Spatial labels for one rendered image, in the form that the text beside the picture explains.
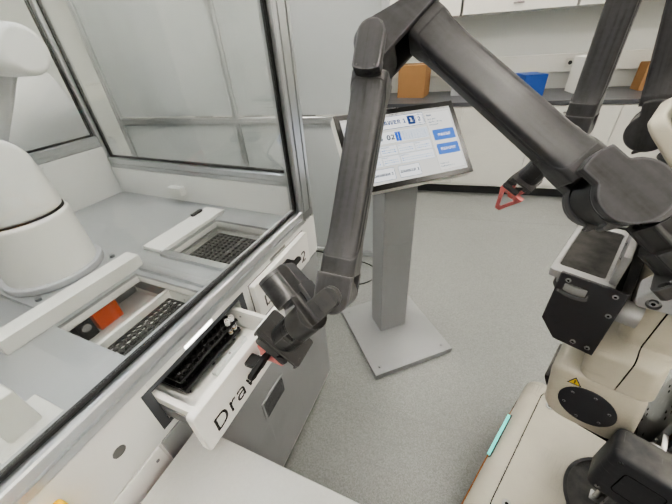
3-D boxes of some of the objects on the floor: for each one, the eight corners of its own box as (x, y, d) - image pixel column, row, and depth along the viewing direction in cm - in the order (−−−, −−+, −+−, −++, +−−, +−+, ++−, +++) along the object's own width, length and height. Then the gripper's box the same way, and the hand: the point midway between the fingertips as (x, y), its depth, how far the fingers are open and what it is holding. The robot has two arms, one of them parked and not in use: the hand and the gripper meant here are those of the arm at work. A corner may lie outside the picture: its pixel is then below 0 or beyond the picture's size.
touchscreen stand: (451, 351, 167) (494, 168, 110) (375, 379, 156) (379, 191, 99) (404, 294, 207) (417, 137, 149) (341, 313, 196) (330, 151, 138)
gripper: (266, 319, 52) (236, 352, 62) (312, 358, 52) (275, 384, 62) (286, 294, 57) (256, 328, 67) (328, 329, 57) (292, 357, 67)
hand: (267, 353), depth 64 cm, fingers closed, pressing on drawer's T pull
